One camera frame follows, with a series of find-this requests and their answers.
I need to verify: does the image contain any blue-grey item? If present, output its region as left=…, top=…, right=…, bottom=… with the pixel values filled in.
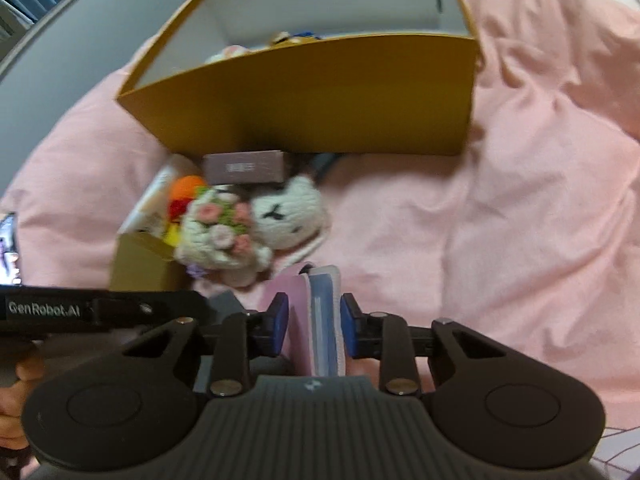
left=306, top=153, right=345, bottom=182

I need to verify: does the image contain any white illustrated card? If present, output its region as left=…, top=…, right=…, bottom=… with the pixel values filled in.
left=119, top=154, right=202, bottom=242

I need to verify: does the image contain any grey-brown small box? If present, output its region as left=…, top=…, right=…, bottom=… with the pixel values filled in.
left=202, top=151, right=287, bottom=186

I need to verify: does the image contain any crochet flower bouquet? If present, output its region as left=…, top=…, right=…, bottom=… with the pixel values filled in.
left=177, top=186, right=275, bottom=289

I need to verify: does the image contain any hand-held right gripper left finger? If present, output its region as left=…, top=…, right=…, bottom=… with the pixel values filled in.
left=122, top=293, right=291, bottom=399

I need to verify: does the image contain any grey bed headboard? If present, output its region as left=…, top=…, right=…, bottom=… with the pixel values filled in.
left=0, top=0, right=207, bottom=197

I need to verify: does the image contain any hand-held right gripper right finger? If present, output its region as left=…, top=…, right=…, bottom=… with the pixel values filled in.
left=340, top=293, right=507, bottom=396

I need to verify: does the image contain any pink and blue notebook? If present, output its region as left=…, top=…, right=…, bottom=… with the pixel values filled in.
left=262, top=262, right=347, bottom=379

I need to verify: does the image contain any small kraft cardboard box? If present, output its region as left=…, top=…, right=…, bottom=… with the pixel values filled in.
left=109, top=232, right=189, bottom=292

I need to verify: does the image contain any pink blanket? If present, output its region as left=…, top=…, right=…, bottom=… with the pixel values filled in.
left=0, top=0, right=640, bottom=480

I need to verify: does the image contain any person's left hand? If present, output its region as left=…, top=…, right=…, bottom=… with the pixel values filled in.
left=0, top=352, right=45, bottom=455

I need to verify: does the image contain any orange-headed crochet doll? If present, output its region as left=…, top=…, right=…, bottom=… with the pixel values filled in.
left=162, top=174, right=209, bottom=249

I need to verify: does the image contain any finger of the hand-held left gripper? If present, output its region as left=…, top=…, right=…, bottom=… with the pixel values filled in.
left=94, top=289, right=214, bottom=333

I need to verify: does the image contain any orange cardboard storage box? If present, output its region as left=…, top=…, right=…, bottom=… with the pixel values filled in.
left=116, top=0, right=483, bottom=157

